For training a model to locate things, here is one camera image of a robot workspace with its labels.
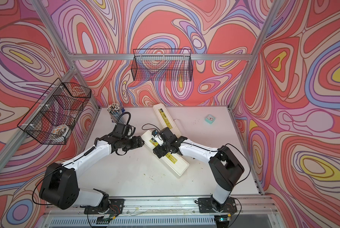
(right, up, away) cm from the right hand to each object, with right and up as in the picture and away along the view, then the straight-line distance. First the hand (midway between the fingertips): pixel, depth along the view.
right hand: (160, 150), depth 87 cm
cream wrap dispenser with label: (+9, -4, -8) cm, 13 cm away
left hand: (-12, +4, 0) cm, 13 cm away
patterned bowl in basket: (-51, +14, -14) cm, 55 cm away
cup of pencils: (-31, +26, +7) cm, 41 cm away
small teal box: (+37, +20, +22) cm, 47 cm away
